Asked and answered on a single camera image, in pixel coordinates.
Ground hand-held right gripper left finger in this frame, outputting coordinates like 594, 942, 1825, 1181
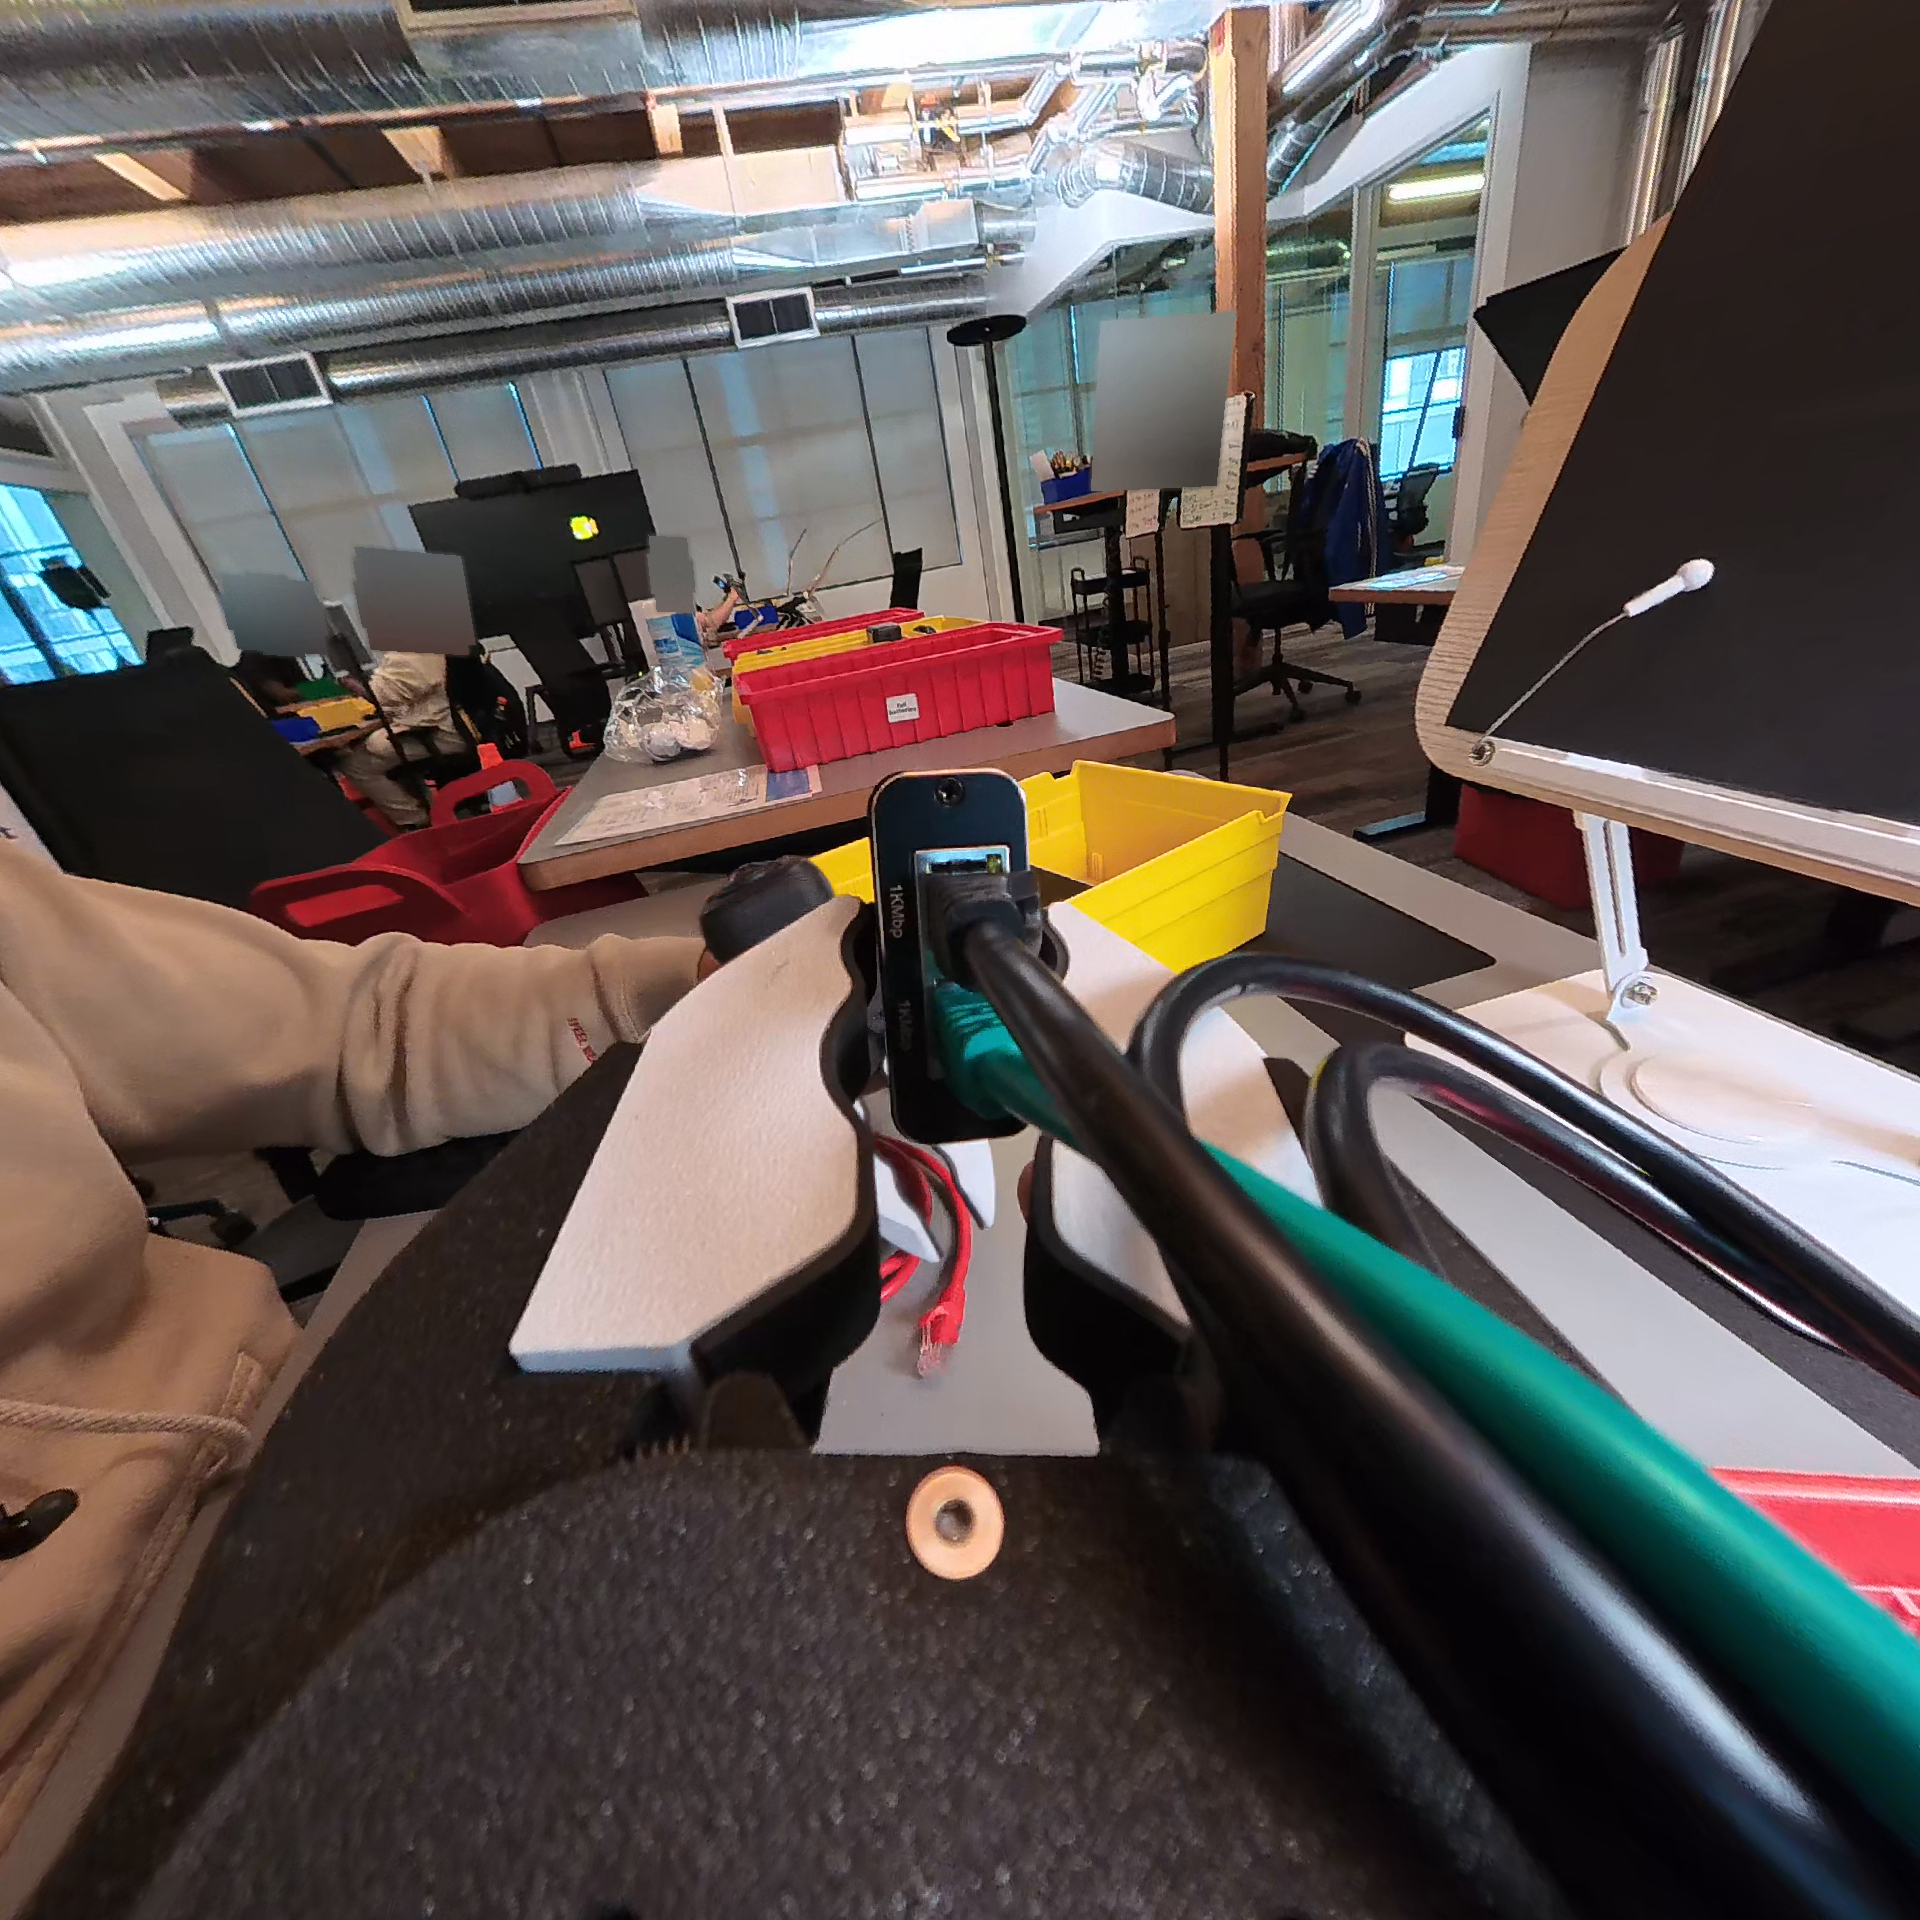
507, 896, 890, 1377

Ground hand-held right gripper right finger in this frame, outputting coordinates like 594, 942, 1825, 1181
1024, 903, 1327, 1390

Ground red ethernet cable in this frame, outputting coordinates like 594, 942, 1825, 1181
873, 1132, 980, 1377

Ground black ethernet cable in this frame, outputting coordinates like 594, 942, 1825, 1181
919, 862, 1920, 1920

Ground black ethernet splitter box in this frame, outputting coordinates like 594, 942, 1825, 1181
867, 768, 1041, 1145

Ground yellow plastic bin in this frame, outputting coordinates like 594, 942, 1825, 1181
807, 758, 1297, 965
728, 612, 980, 681

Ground green ethernet cable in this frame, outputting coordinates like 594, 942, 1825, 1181
932, 982, 1920, 1853

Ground person's left forearm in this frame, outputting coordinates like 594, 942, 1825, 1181
0, 842, 711, 1168

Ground printed paper sheet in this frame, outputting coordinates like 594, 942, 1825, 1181
562, 766, 825, 848

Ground red ribbed plastic bin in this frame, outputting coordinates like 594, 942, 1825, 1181
732, 621, 1065, 775

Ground clear plastic bag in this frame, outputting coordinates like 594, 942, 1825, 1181
604, 666, 729, 768

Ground red shopping basket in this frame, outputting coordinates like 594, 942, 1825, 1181
250, 758, 640, 950

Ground grey office table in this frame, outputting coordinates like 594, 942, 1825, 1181
516, 678, 1180, 896

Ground black monitor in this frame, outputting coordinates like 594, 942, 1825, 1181
407, 469, 658, 706

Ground dark standing desk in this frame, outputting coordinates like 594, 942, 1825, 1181
1031, 428, 1321, 782

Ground black office chair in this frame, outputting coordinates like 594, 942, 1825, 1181
1229, 433, 1367, 725

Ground person's beige clothed body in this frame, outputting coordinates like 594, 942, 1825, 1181
0, 1140, 309, 1817

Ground black floor lamp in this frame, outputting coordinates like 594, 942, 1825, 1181
945, 310, 1033, 624

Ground black fabric chair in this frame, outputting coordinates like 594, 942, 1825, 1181
0, 647, 385, 911

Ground white paper sheet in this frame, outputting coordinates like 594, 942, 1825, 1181
1177, 393, 1251, 530

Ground blue jacket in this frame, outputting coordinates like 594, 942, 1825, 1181
1297, 438, 1383, 639

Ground wooden top table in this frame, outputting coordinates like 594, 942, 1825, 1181
1328, 564, 1468, 648

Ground red plastic bin with divider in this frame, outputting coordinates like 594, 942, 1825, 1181
1709, 1465, 1920, 1632

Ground black board with wooden edge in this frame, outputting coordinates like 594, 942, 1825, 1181
1416, 0, 1920, 911

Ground black wire cart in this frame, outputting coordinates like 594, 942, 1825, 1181
1068, 559, 1162, 695

